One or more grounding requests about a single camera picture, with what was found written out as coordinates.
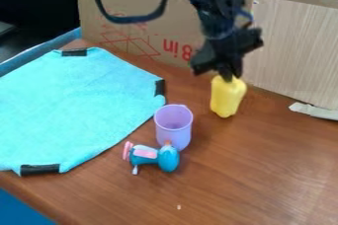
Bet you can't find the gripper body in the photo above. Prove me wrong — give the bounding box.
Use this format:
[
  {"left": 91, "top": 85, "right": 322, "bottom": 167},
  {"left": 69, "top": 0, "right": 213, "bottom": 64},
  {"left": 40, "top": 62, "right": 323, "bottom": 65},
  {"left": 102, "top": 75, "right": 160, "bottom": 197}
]
[{"left": 189, "top": 27, "right": 266, "bottom": 83}]

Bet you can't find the yellow toy figure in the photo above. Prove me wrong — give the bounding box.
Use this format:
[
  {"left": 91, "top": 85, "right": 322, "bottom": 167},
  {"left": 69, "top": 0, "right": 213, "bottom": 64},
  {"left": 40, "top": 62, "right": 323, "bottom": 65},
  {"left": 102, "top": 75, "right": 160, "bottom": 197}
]
[{"left": 209, "top": 74, "right": 249, "bottom": 119}]

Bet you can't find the blue toy figure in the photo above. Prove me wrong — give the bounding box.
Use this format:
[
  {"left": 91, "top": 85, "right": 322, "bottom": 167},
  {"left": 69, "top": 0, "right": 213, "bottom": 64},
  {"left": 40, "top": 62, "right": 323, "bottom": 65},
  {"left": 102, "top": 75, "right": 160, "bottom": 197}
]
[{"left": 121, "top": 140, "right": 182, "bottom": 176}]

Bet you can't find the turquoise cloth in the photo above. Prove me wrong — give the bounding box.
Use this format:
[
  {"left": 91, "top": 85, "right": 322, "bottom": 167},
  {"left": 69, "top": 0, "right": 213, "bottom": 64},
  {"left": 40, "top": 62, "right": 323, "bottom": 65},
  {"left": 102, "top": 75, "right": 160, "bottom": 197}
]
[{"left": 0, "top": 46, "right": 168, "bottom": 177}]

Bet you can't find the purple cup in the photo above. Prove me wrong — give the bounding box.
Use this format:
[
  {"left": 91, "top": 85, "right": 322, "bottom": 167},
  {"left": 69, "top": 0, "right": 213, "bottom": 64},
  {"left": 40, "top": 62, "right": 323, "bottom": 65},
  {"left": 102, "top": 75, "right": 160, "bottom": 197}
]
[{"left": 152, "top": 104, "right": 195, "bottom": 152}]

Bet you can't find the cardboard box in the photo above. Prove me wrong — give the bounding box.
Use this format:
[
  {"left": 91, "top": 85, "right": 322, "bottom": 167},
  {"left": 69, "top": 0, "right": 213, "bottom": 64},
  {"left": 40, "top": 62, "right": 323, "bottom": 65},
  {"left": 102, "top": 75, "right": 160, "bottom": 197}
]
[{"left": 73, "top": 0, "right": 213, "bottom": 69}]

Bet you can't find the crumpled tape scrap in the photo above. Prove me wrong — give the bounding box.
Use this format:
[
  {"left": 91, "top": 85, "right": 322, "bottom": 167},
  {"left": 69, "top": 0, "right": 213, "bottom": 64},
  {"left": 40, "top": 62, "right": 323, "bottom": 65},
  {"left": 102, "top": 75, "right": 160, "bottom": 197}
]
[{"left": 288, "top": 101, "right": 338, "bottom": 121}]

